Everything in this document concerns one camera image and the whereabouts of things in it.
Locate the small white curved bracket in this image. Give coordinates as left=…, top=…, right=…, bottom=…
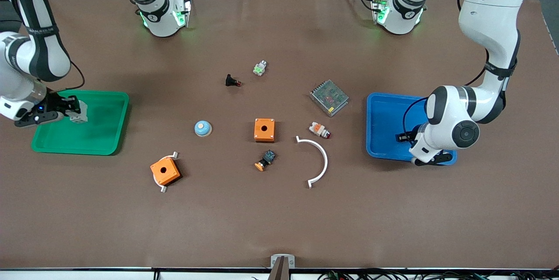
left=154, top=152, right=179, bottom=193

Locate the green plastic tray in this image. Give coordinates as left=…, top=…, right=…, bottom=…
left=31, top=90, right=130, bottom=156

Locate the orange push button box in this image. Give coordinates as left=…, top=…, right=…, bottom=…
left=150, top=157, right=181, bottom=186
left=254, top=118, right=276, bottom=143

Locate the metal mesh power supply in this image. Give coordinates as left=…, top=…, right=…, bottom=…
left=309, top=80, right=350, bottom=118

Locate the white red circuit breaker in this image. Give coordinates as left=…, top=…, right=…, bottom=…
left=69, top=100, right=89, bottom=124

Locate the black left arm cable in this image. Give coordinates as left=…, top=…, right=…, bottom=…
left=402, top=0, right=490, bottom=142

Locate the large white curved bracket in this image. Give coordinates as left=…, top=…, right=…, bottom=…
left=296, top=136, right=328, bottom=189

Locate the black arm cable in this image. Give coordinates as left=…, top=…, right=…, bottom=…
left=56, top=59, right=86, bottom=93
left=402, top=0, right=490, bottom=142

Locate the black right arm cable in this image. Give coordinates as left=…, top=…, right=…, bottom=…
left=56, top=59, right=86, bottom=93

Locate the white red switch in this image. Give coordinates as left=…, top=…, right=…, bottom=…
left=309, top=122, right=332, bottom=139

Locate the blue plastic tray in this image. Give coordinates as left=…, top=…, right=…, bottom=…
left=366, top=92, right=458, bottom=166

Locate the orange black push button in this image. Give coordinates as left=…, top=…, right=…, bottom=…
left=255, top=150, right=277, bottom=172

